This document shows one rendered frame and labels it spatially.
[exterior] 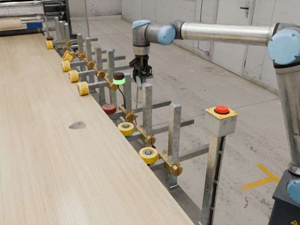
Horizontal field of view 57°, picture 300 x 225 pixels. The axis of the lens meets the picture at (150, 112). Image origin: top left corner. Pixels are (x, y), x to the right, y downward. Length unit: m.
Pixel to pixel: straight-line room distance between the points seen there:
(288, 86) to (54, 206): 0.95
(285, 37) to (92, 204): 0.89
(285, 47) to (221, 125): 0.41
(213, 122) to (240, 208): 1.51
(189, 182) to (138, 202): 1.47
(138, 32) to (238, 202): 1.53
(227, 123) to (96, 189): 0.52
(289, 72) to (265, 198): 1.48
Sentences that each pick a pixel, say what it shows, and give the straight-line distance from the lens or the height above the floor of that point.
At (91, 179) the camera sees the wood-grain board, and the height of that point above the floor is 0.90.
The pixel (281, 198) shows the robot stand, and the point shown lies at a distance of 1.57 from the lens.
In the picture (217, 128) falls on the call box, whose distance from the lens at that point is 0.85.
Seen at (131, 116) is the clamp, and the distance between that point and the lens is 1.58.
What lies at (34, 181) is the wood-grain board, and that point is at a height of 0.90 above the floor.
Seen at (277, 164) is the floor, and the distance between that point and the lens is 2.84.
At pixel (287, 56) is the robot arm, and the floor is 1.33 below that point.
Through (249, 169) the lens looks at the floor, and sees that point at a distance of 2.69.
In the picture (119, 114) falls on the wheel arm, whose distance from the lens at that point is 1.63.
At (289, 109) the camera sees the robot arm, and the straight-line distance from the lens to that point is 1.19.
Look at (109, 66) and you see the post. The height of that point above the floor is 1.08.
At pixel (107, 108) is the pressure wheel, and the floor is 0.91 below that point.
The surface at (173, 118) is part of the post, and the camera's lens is 1.10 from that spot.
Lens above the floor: 1.61
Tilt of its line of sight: 28 degrees down
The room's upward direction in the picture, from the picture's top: straight up
